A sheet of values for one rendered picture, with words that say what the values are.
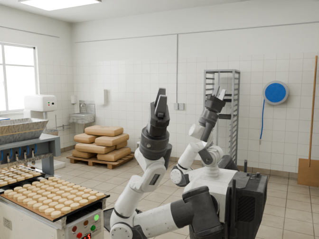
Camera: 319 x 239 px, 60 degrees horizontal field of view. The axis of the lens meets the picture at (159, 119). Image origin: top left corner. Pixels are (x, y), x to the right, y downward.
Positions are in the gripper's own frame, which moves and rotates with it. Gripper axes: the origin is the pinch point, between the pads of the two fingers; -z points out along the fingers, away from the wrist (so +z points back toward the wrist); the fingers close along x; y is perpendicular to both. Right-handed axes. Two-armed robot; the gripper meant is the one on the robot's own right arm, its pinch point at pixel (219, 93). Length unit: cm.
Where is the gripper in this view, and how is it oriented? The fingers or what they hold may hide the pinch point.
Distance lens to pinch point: 147.3
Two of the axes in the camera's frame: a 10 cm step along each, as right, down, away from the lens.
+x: -7.5, -3.1, -5.9
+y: -5.4, -2.4, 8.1
